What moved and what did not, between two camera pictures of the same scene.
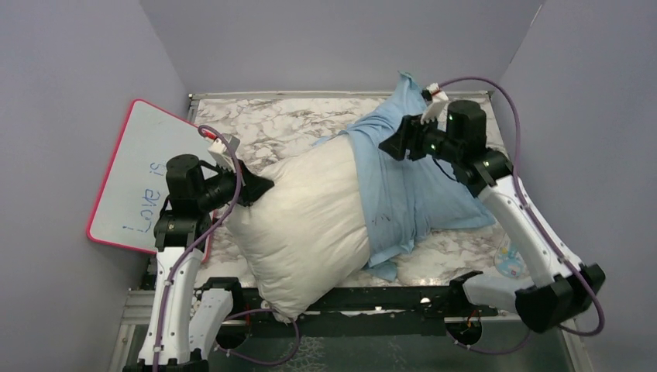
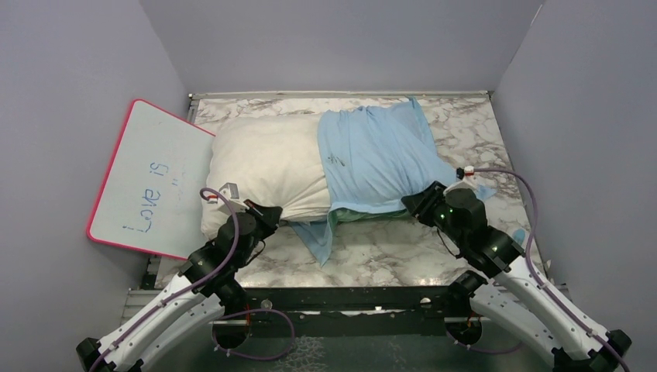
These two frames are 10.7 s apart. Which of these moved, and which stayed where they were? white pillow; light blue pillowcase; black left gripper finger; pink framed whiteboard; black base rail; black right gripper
Moved: black right gripper; black left gripper finger; light blue pillowcase; white pillow
Stayed: pink framed whiteboard; black base rail
